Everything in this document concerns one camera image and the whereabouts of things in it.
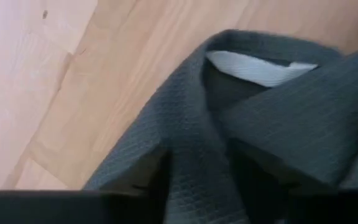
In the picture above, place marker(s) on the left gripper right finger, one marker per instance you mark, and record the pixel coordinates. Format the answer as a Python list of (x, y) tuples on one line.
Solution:
[(259, 193)]

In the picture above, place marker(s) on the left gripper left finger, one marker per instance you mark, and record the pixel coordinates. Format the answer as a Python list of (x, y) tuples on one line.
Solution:
[(160, 174)]

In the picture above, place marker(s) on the dark grey towel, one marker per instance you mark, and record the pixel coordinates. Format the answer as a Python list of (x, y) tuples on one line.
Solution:
[(182, 118)]

